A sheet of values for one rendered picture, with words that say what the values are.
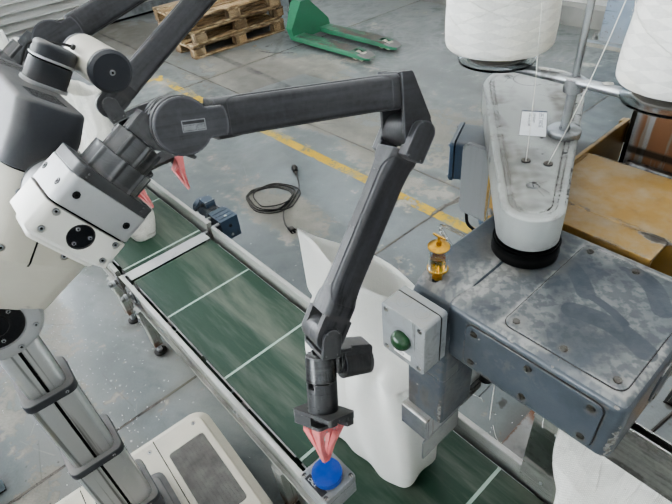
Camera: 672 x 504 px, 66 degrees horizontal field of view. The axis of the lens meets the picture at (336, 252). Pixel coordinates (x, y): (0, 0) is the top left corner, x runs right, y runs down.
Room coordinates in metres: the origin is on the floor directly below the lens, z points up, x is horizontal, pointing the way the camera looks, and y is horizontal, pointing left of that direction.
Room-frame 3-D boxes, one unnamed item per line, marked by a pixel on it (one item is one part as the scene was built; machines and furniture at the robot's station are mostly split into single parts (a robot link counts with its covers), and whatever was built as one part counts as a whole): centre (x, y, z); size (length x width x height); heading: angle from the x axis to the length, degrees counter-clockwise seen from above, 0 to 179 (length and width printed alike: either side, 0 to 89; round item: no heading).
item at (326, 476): (0.51, 0.07, 0.84); 0.06 x 0.06 x 0.02
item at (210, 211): (2.19, 0.61, 0.35); 0.30 x 0.15 x 0.15; 38
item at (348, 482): (0.51, 0.07, 0.81); 0.08 x 0.08 x 0.06; 38
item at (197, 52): (6.45, 1.03, 0.07); 1.20 x 0.82 x 0.14; 126
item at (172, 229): (2.76, 1.45, 0.34); 2.21 x 0.39 x 0.09; 38
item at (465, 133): (0.95, -0.31, 1.25); 0.10 x 0.08 x 0.12; 153
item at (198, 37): (6.46, 1.01, 0.22); 1.21 x 0.84 x 0.14; 128
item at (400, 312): (0.46, -0.09, 1.29); 0.08 x 0.05 x 0.09; 38
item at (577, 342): (0.46, -0.28, 1.21); 0.30 x 0.25 x 0.30; 38
